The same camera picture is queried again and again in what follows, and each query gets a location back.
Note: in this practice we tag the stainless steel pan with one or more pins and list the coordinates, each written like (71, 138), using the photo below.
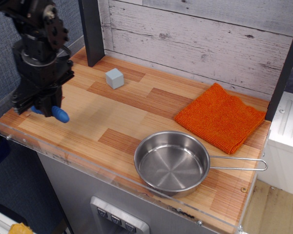
(175, 164)

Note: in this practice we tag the grey control panel with buttons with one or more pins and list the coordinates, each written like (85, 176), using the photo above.
(117, 216)

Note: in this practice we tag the blue handled metal spoon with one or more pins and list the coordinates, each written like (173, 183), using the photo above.
(57, 113)

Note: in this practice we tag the orange knitted cloth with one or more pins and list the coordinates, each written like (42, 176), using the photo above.
(221, 119)

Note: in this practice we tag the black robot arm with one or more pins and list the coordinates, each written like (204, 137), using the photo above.
(42, 60)

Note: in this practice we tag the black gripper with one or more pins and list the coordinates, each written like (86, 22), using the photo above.
(41, 84)

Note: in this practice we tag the dark vertical post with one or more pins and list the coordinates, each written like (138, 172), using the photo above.
(91, 23)
(281, 85)

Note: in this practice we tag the dark right vertical post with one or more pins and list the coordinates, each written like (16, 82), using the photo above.
(281, 85)

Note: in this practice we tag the clear acrylic table guard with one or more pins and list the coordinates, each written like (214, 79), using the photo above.
(93, 154)

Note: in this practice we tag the dark left vertical post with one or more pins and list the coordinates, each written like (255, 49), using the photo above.
(91, 23)

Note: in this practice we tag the grey cube block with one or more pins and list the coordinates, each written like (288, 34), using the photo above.
(114, 78)

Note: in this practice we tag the white aluminium box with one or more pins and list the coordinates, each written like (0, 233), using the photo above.
(278, 150)

